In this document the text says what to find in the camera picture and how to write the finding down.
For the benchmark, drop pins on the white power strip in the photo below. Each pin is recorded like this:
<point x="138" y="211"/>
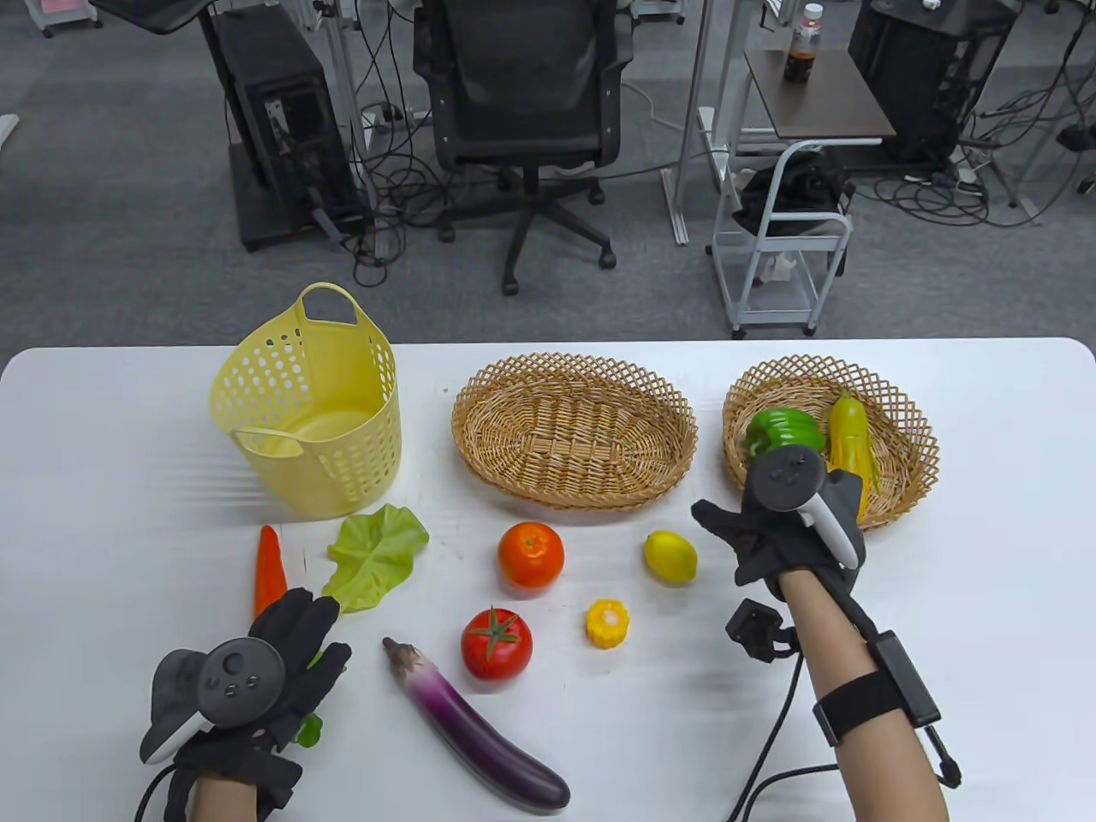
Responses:
<point x="381" y="116"/>

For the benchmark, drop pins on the grey white controller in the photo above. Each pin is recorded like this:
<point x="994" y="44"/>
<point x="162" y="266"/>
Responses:
<point x="788" y="475"/>
<point x="231" y="685"/>

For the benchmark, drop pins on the long yellow corn cob object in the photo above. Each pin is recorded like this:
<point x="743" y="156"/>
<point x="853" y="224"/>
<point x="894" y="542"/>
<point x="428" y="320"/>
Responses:
<point x="849" y="437"/>

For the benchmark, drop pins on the white rolling cart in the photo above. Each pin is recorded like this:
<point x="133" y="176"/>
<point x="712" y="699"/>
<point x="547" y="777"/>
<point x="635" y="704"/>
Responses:
<point x="775" y="244"/>

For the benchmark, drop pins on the black bag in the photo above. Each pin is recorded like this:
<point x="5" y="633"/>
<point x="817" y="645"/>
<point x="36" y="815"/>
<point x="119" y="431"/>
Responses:
<point x="792" y="193"/>

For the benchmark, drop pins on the white cart with pink top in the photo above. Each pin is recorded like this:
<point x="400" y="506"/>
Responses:
<point x="60" y="10"/>

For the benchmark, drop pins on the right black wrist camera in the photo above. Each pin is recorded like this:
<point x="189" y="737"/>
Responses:
<point x="753" y="629"/>

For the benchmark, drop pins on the orange tangerine object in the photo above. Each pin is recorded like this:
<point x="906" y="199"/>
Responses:
<point x="531" y="556"/>

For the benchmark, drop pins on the red tomato object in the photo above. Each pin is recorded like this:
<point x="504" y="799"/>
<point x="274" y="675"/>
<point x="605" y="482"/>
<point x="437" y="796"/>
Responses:
<point x="497" y="646"/>

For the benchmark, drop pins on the leafy orange carrot object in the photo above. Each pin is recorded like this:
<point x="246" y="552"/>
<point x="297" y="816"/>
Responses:
<point x="270" y="574"/>

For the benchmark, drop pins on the left grey white controller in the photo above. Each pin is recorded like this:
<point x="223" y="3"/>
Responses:
<point x="231" y="685"/>

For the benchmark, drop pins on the person's left forearm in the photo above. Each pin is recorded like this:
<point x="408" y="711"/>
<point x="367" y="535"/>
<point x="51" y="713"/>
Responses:
<point x="223" y="801"/>

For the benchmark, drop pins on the person's left hand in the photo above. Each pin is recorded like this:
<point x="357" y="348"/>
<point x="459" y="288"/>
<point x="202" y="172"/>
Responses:
<point x="312" y="634"/>

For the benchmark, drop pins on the short yellow corn piece object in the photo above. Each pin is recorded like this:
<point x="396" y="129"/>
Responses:
<point x="608" y="623"/>

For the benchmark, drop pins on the white metal frame legs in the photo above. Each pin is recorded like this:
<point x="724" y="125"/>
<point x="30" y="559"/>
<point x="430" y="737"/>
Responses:
<point x="689" y="128"/>

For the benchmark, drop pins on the black computer tower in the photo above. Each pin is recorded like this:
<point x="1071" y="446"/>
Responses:
<point x="925" y="68"/>
<point x="282" y="128"/>

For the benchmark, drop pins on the white desk foot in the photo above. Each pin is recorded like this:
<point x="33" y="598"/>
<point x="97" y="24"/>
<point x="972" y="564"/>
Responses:
<point x="7" y="133"/>

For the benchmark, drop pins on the brown side table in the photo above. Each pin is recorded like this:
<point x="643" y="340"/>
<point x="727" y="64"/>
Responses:
<point x="822" y="107"/>

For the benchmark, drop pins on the person's right hand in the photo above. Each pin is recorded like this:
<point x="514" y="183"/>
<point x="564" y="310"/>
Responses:
<point x="762" y="548"/>

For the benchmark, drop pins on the yellow plastic basket container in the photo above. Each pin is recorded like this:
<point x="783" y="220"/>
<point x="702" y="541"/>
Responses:
<point x="342" y="479"/>

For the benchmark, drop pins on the right black sensor box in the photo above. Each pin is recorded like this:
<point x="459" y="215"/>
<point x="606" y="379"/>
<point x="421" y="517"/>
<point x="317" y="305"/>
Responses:
<point x="906" y="681"/>

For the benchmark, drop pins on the yellow lemon object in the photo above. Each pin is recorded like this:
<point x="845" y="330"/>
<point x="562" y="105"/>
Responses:
<point x="670" y="558"/>

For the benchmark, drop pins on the purple eggplant object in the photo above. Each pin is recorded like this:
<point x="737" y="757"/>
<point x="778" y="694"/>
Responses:
<point x="479" y="736"/>

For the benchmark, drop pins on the person's right forearm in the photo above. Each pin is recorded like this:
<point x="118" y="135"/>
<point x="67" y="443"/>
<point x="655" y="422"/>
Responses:
<point x="822" y="634"/>

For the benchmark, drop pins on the dark drink bottle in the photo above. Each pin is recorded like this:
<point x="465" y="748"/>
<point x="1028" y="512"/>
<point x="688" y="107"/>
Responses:
<point x="802" y="47"/>

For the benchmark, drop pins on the green bell pepper object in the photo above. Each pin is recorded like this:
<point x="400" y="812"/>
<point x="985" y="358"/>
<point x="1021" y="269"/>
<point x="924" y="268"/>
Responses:
<point x="783" y="428"/>

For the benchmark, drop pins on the black office chair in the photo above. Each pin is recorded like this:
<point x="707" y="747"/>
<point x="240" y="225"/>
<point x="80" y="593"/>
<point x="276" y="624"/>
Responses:
<point x="522" y="77"/>

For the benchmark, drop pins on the oval wicker basket container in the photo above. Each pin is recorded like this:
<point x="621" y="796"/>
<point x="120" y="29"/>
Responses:
<point x="574" y="437"/>

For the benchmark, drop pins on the right grey white controller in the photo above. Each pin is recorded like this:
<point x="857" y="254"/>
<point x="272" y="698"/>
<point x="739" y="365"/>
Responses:
<point x="788" y="475"/>

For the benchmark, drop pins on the light green lettuce leaf object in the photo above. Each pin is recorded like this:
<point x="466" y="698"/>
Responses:
<point x="377" y="548"/>

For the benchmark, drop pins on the round wicker basket container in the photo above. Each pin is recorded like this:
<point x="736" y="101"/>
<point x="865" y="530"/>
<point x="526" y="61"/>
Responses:
<point x="908" y="445"/>

